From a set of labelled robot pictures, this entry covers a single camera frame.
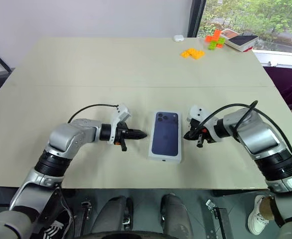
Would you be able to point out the white earbuds case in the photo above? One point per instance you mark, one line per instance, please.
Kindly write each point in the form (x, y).
(178, 38)

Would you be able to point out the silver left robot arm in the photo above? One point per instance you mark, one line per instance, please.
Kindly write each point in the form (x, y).
(63, 137)

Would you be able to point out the white box with orange print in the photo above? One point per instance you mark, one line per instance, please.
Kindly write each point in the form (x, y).
(230, 33)

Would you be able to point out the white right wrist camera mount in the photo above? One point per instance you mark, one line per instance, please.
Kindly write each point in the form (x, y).
(198, 112)

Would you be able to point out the tan trouser leg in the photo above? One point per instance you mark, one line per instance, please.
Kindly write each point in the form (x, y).
(266, 207)

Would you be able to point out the white sneaker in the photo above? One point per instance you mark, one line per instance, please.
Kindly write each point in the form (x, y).
(256, 219)

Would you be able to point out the orange toy brick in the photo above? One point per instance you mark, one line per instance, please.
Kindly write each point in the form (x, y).
(213, 35)
(220, 43)

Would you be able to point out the black window frame post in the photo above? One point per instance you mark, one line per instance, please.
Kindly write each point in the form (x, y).
(196, 17)

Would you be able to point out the dark grey rounded shape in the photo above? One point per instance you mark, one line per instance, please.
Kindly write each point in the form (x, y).
(176, 214)

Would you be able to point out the black curved rim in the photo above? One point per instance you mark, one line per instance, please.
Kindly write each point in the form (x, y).
(123, 235)

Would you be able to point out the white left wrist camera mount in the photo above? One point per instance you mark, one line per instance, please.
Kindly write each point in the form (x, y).
(121, 112)

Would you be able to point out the purple sofa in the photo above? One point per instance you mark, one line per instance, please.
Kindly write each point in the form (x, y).
(285, 82)

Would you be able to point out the white window sill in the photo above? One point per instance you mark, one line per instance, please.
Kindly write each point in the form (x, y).
(280, 57)

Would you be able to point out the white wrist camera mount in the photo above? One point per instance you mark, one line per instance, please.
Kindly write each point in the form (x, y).
(121, 112)
(198, 112)

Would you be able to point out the green toy brick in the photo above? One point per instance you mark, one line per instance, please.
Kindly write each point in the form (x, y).
(212, 45)

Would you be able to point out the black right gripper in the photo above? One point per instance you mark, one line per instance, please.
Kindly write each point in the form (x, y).
(193, 126)

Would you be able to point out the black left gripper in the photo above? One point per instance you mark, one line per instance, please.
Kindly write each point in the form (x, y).
(121, 133)

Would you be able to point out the yellow toy brick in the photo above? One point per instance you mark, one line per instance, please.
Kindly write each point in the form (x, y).
(188, 52)
(198, 55)

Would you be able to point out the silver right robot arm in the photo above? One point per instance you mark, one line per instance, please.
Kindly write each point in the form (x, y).
(258, 132)

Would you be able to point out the silver metal bracket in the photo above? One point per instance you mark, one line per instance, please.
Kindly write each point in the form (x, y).
(212, 207)
(86, 207)

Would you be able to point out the black shoe with white stripes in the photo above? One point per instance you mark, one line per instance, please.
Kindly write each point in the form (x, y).
(55, 227)

